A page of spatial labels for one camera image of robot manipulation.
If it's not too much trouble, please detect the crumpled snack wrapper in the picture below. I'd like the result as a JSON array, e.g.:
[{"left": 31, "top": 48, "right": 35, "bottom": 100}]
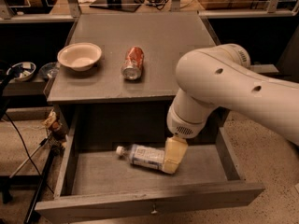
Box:
[{"left": 41, "top": 109, "right": 68, "bottom": 147}]

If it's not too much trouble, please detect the black tripod stand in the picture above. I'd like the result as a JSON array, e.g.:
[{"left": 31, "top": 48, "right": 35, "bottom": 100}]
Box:
[{"left": 0, "top": 137, "right": 54, "bottom": 224}]

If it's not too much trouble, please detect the grey open drawer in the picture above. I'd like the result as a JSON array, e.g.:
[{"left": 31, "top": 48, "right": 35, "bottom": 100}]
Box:
[{"left": 36, "top": 108, "right": 264, "bottom": 224}]

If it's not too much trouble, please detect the grey cabinet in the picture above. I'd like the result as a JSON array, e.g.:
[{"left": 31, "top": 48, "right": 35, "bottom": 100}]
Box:
[{"left": 43, "top": 11, "right": 244, "bottom": 133}]

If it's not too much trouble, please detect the white bowl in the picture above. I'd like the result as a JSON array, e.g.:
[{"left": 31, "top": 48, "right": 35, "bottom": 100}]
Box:
[{"left": 57, "top": 43, "right": 102, "bottom": 72}]

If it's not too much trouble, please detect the red soda can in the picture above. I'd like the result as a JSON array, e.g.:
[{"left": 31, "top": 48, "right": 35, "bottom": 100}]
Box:
[{"left": 121, "top": 47, "right": 144, "bottom": 80}]

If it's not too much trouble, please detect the small patterned bowl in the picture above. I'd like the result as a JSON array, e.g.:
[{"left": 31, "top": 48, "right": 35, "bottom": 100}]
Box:
[{"left": 7, "top": 62, "right": 36, "bottom": 82}]

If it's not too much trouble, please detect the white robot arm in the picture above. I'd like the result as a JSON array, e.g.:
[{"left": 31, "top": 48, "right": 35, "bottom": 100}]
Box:
[{"left": 167, "top": 44, "right": 299, "bottom": 145}]

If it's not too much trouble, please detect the blue plastic water bottle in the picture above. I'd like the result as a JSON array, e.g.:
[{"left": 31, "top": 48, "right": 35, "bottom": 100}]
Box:
[{"left": 116, "top": 144, "right": 164, "bottom": 170}]

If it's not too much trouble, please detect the black monitor stand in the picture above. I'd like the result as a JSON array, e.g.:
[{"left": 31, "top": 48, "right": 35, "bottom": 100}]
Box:
[{"left": 89, "top": 0, "right": 143, "bottom": 12}]

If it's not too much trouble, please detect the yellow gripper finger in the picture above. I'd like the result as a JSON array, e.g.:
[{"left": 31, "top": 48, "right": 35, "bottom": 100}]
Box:
[{"left": 162, "top": 136, "right": 188, "bottom": 175}]

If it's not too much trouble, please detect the black floor cable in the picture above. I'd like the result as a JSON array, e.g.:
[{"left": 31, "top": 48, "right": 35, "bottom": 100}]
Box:
[{"left": 3, "top": 110, "right": 55, "bottom": 194}]

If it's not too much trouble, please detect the dark blue small bowl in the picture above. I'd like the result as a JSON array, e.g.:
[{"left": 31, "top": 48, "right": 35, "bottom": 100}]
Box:
[{"left": 38, "top": 63, "right": 59, "bottom": 80}]

